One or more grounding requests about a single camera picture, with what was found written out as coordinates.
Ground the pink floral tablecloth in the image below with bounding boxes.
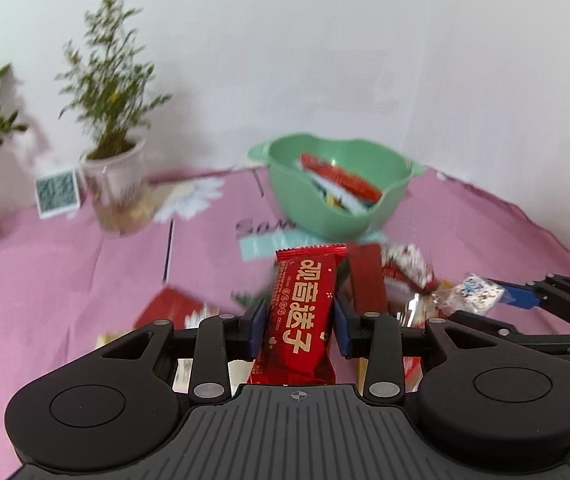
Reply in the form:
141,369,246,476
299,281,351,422
0,162,570,480

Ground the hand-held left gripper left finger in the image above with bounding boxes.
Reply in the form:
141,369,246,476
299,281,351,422
99,299,269,404

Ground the red and white candy bag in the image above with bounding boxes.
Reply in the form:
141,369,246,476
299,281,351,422
380,242,438,293

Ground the green plastic bowl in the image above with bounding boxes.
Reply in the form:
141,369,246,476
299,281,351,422
248,133,425,241

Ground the red snack bar gold lettering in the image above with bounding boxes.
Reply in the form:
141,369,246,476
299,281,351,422
247,244,348,386

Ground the feathery plant in clear cup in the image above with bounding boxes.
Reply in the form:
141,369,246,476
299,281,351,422
55,0,173,236

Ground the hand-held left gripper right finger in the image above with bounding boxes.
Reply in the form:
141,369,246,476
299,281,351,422
334,294,508,404

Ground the long red white packet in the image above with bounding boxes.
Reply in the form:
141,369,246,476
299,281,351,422
299,154,385,204

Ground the white nougat candy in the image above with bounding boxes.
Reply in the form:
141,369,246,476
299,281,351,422
435,274,508,318

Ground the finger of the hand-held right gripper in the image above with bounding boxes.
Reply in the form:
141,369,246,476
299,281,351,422
451,310,570,352
487,273,570,330

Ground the dark red stick snack box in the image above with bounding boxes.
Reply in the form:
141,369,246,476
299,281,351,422
347,242,391,321

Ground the red packet gold scalloped edge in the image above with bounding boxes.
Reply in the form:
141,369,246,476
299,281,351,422
134,287,211,332

